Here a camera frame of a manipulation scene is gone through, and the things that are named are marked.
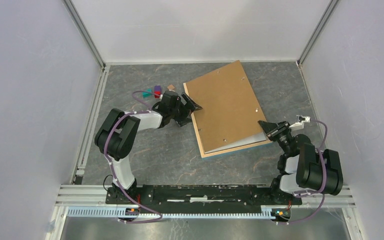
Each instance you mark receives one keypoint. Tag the natural wooden cube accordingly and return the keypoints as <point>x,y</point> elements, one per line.
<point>171,87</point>

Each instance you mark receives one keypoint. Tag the purple wooden block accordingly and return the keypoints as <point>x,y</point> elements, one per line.
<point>157,89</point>

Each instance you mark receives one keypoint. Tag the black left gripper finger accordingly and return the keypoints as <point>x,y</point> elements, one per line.
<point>182,120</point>
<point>190,105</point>

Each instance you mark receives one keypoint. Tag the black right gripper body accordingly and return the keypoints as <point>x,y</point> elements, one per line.
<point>282,136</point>

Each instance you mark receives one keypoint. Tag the colourful balloon photo print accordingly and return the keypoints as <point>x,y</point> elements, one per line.
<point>260,137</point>

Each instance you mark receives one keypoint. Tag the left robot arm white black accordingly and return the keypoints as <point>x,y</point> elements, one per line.
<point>116,136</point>

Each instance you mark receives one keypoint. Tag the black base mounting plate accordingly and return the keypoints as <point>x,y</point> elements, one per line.
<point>160,193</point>

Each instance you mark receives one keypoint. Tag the brown cardboard backing board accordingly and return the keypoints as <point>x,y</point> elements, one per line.
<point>225,106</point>

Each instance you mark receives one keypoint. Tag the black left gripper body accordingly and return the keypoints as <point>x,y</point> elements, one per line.
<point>179,106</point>

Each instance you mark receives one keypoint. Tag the red wooden block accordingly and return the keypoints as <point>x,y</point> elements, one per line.
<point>157,94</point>

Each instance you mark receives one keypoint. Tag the teal wooden block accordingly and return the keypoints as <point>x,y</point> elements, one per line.
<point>147,93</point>

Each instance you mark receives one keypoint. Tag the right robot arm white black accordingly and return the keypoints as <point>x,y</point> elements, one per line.
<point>304,169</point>

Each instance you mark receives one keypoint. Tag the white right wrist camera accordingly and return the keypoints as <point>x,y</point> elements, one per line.
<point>300,122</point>

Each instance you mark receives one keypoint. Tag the aluminium rail base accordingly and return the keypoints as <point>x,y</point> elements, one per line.
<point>93,201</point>

